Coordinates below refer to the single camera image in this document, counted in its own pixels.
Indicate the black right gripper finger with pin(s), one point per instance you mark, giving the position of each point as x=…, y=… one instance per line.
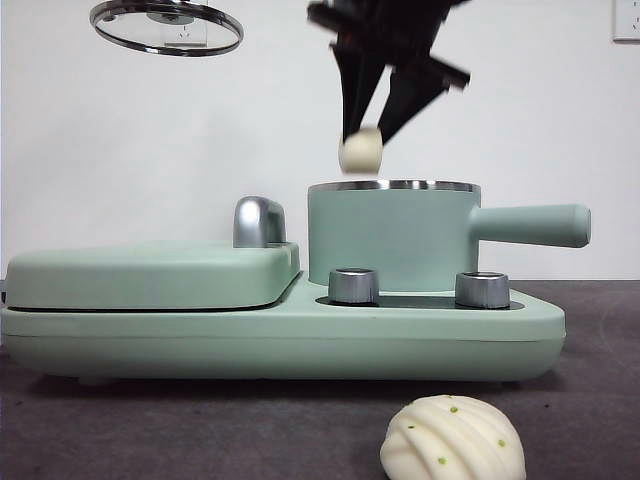
x=407, y=100
x=357, y=90

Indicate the pale green cooker base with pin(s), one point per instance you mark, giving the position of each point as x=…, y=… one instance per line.
x=300, y=345

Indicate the glass lid with green knob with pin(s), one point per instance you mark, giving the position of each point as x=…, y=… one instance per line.
x=165, y=17

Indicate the smooth white steamed bun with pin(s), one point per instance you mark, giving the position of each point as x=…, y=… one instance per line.
x=360, y=152

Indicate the ridged white bun green specks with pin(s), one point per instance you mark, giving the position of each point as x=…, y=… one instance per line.
x=450, y=440

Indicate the silver control knob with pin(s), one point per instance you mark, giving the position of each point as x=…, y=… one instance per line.
x=352, y=287
x=481, y=290

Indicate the white wall socket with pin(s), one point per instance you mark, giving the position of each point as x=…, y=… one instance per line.
x=185, y=36
x=627, y=20

